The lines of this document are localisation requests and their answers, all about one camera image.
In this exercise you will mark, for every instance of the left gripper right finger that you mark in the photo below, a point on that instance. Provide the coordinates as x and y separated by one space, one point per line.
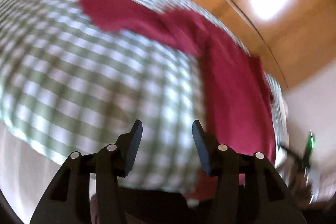
249 189

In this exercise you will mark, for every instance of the dark red garment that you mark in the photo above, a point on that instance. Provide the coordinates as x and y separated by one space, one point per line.
237 95

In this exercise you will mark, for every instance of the green white checkered bedsheet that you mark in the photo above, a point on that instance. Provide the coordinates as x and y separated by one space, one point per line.
67 85

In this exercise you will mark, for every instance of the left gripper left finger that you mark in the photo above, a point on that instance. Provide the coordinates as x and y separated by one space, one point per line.
66 199

